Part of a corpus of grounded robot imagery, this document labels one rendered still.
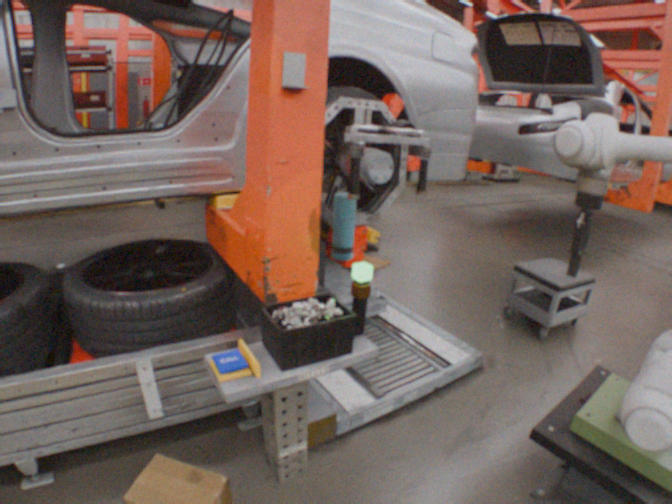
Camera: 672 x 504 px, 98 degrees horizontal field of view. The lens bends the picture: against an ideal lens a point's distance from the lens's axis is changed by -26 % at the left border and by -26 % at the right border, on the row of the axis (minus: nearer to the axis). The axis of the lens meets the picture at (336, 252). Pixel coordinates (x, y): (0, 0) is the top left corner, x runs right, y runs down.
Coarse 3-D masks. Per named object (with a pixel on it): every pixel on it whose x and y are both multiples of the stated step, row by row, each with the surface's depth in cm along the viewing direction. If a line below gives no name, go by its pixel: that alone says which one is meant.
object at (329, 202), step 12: (348, 108) 162; (336, 120) 157; (372, 120) 167; (336, 132) 158; (372, 132) 176; (324, 144) 158; (336, 144) 161; (372, 144) 182; (384, 144) 174; (324, 156) 158; (336, 168) 168; (336, 180) 165; (348, 180) 169; (360, 180) 174; (336, 192) 167; (360, 192) 186; (372, 192) 180; (360, 204) 178
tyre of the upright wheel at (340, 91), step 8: (328, 88) 148; (336, 88) 149; (344, 88) 151; (352, 88) 153; (328, 96) 148; (336, 96) 149; (344, 96) 151; (352, 96) 153; (360, 96) 156; (368, 96) 158; (392, 144) 173; (392, 152) 175; (320, 224) 165
